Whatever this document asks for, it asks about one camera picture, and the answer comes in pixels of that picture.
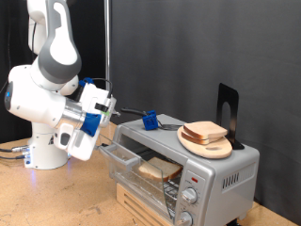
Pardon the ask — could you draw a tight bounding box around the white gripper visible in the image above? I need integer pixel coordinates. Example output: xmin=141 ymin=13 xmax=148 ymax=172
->
xmin=67 ymin=82 xmax=122 ymax=162

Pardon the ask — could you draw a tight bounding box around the metal spatula with blue block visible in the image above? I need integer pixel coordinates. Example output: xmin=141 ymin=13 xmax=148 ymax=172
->
xmin=120 ymin=107 xmax=183 ymax=132

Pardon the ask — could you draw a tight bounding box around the glass oven door with handle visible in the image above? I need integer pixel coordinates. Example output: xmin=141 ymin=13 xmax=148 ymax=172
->
xmin=98 ymin=134 xmax=177 ymax=221

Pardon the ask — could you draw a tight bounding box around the white bread slice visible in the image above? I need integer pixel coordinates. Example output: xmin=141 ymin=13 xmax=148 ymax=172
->
xmin=137 ymin=156 xmax=183 ymax=184
xmin=182 ymin=121 xmax=229 ymax=141
xmin=180 ymin=131 xmax=222 ymax=146

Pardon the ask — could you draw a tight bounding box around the silver oven knob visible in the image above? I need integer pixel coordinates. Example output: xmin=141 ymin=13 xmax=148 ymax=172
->
xmin=181 ymin=186 xmax=198 ymax=205
xmin=176 ymin=210 xmax=194 ymax=226

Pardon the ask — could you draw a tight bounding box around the silver toaster oven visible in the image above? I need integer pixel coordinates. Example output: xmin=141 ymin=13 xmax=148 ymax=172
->
xmin=109 ymin=113 xmax=261 ymax=226

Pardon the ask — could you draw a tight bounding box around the wooden crate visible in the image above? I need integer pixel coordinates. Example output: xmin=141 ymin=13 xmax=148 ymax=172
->
xmin=116 ymin=183 xmax=172 ymax=226

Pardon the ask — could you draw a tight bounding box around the vertical metal pole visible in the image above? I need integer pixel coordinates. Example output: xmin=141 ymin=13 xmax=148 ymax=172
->
xmin=103 ymin=0 xmax=112 ymax=92

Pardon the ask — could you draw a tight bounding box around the round wooden cutting board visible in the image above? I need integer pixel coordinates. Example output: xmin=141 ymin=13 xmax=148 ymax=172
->
xmin=176 ymin=125 xmax=233 ymax=160

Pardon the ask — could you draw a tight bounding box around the black metal bookend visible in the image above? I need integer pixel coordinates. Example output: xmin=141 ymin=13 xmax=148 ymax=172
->
xmin=215 ymin=83 xmax=246 ymax=151

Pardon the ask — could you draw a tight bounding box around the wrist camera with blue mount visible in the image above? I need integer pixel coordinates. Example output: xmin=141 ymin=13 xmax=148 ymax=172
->
xmin=80 ymin=100 xmax=115 ymax=137

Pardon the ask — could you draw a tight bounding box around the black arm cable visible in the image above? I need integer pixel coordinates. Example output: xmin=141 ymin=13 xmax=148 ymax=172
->
xmin=30 ymin=22 xmax=114 ymax=97

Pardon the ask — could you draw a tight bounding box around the blue cable clip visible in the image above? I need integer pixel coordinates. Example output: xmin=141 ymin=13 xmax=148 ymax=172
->
xmin=78 ymin=77 xmax=95 ymax=89

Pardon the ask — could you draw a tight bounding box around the wire oven rack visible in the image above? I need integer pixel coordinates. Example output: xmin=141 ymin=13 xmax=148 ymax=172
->
xmin=162 ymin=179 xmax=183 ymax=218

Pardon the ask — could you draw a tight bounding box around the grey base cable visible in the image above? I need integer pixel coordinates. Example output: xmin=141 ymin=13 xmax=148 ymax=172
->
xmin=0 ymin=144 xmax=31 ymax=154
xmin=0 ymin=153 xmax=26 ymax=161

